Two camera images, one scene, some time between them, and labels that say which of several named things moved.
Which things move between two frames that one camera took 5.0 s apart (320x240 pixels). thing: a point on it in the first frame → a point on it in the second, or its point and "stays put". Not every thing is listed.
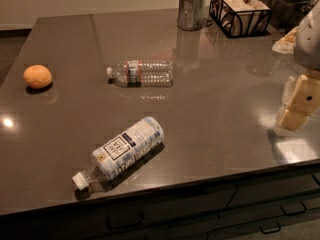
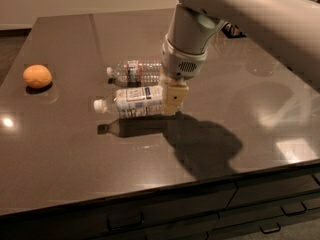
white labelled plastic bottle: (113, 158) → (136, 102)
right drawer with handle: (289, 195) stays put
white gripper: (308, 43) → (180, 65)
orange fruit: (37, 76) stays put
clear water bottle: (141, 74) stays put
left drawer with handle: (183, 214) stays put
